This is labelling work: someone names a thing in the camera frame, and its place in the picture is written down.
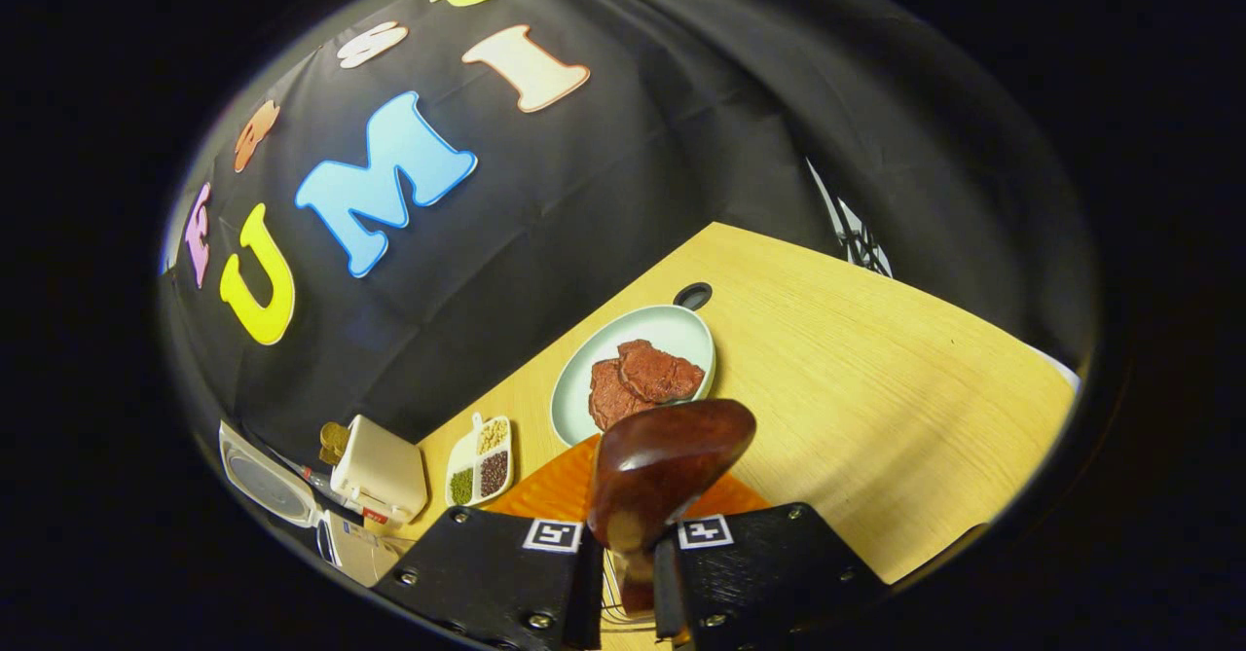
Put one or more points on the pale green plate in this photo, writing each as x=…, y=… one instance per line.
x=642, y=325

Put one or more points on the black table grommet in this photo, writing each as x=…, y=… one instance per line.
x=693, y=295

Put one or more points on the white rice cooker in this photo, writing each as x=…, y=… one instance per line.
x=263, y=481

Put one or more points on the brown wooden spoon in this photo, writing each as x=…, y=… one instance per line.
x=662, y=456

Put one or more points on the brown toast slices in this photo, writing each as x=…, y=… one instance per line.
x=334, y=442

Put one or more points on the white divided grain dish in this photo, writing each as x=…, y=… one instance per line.
x=482, y=461

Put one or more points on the white toaster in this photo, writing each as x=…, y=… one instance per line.
x=384, y=476

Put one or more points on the black backdrop cloth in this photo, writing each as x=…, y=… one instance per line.
x=681, y=96

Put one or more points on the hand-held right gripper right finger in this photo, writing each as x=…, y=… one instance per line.
x=759, y=573

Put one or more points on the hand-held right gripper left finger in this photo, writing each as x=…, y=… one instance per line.
x=589, y=583

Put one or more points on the red meat piece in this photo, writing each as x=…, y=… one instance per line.
x=608, y=398
x=662, y=369

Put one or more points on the backdrop stand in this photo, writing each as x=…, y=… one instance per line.
x=857, y=233

